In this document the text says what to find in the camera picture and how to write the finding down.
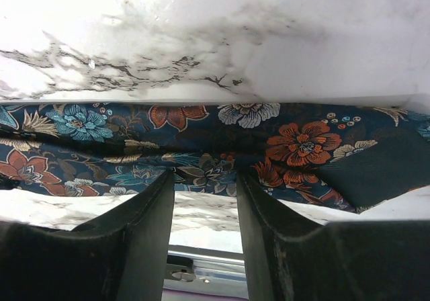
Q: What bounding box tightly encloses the navy floral tie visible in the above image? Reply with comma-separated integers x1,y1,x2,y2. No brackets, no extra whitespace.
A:
1,103,429,213

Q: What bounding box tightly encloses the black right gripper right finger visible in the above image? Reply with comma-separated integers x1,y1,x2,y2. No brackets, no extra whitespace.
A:
236,174,429,300

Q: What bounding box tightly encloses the aluminium rail frame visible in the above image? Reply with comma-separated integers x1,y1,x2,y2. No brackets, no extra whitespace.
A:
163,245,248,300

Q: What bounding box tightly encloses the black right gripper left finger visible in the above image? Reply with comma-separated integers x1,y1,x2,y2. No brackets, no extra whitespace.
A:
1,171,174,300

